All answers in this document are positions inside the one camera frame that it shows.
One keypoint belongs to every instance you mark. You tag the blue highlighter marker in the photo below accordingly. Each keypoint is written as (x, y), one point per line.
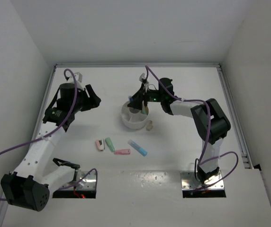
(138, 148)

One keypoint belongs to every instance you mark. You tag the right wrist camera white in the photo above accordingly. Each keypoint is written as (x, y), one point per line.
(143, 79)

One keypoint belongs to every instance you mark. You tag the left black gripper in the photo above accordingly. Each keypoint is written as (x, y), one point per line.
(92, 101)

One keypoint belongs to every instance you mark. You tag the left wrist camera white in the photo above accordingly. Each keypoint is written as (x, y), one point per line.
(79, 77)

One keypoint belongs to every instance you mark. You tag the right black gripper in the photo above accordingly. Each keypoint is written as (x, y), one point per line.
(139, 98)

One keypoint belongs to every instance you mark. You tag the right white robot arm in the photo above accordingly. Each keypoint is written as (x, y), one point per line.
(211, 122)

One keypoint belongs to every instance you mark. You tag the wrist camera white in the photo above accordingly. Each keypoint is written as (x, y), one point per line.
(143, 79)
(79, 77)

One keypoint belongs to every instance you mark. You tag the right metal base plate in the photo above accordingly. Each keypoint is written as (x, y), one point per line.
(189, 182)

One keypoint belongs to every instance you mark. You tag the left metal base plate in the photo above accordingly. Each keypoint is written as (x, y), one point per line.
(85, 181)

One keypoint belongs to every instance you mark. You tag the metal base plate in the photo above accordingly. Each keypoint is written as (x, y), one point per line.
(85, 181)
(189, 182)

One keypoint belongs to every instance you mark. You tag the white round divided organizer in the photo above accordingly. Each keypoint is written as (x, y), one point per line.
(132, 118)

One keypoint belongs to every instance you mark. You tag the pink highlighter marker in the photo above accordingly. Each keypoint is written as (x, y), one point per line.
(122, 152)

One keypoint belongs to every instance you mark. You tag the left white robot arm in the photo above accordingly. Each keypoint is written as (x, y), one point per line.
(27, 186)

